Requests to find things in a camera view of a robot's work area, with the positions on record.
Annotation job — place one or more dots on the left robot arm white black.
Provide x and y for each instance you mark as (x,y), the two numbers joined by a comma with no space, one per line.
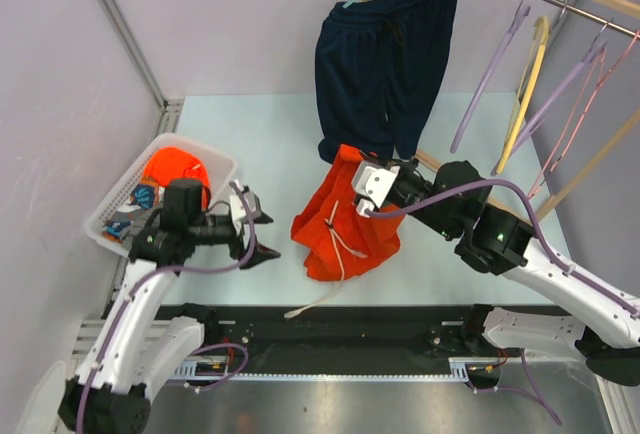
(115,385)

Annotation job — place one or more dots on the white cable duct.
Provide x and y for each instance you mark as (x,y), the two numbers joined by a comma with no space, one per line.
(456,371)

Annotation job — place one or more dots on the white laundry basket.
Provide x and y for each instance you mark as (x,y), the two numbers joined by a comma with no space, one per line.
(221,169)

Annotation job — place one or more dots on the pink hanger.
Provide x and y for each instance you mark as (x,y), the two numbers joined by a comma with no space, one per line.
(595,65)

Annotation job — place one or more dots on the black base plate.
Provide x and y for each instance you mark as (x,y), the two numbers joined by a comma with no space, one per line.
(342,341)

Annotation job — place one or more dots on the navy blue shorts hanging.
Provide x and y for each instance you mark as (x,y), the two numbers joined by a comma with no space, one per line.
(379,66)

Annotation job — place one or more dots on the orange shorts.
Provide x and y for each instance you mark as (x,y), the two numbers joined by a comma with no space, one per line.
(342,244)

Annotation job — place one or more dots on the blue patterned garment in basket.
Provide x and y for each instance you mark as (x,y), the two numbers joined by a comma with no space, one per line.
(144,197)

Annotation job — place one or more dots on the aluminium frame post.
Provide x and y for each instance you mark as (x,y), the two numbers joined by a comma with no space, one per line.
(122,29)

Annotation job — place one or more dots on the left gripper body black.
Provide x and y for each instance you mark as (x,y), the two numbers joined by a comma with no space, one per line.
(216,231)

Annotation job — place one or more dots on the purple notched hanger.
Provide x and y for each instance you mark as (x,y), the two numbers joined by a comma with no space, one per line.
(520,15)

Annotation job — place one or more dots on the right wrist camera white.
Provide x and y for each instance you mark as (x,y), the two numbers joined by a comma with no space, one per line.
(371,184)

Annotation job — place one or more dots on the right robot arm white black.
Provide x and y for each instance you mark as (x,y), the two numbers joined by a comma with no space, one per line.
(600,326)

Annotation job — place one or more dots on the yellow hanger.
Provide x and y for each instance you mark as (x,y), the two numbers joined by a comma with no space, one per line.
(525,90)

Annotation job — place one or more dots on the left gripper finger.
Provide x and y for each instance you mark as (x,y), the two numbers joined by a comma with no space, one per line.
(259,217)
(260,255)

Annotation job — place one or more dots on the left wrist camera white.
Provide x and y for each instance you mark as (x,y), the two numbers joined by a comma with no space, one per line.
(244,206)

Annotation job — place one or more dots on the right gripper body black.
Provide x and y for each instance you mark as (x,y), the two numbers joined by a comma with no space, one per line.
(415,187)

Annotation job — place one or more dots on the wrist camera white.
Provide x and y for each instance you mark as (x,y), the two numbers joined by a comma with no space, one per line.
(244,206)
(371,184)

